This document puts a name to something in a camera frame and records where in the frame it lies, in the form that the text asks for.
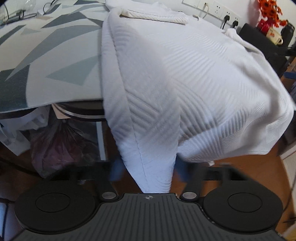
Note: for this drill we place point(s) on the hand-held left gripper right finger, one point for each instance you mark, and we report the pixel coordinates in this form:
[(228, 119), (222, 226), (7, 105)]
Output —
[(183, 171)]

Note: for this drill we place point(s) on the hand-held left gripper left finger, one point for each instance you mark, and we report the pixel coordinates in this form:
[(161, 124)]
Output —
[(115, 171)]

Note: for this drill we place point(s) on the white textured sweater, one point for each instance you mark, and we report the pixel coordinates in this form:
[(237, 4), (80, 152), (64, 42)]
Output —
[(185, 81)]

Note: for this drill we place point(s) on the dark red plastic bag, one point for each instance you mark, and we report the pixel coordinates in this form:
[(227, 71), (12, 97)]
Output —
[(62, 143)]

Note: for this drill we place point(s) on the white plastic bag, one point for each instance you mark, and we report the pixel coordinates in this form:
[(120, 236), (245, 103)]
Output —
[(13, 132)]

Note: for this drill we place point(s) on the geometric patterned mat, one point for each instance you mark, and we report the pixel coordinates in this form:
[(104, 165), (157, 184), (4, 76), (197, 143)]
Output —
[(57, 46)]

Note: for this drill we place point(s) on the black plug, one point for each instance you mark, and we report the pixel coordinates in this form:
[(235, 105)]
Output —
[(225, 18), (235, 23)]

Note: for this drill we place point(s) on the red flower vase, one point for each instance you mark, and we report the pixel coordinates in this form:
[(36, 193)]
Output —
[(262, 24)]

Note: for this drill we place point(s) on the orange artificial flowers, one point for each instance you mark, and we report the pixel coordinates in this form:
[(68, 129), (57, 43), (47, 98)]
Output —
[(270, 9)]

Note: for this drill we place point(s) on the white metal desk frame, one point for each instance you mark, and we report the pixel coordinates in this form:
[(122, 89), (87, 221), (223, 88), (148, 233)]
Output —
[(101, 139)]

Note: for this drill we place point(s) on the white wall socket strip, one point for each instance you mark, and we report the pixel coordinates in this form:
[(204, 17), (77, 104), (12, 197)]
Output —
[(193, 1)]

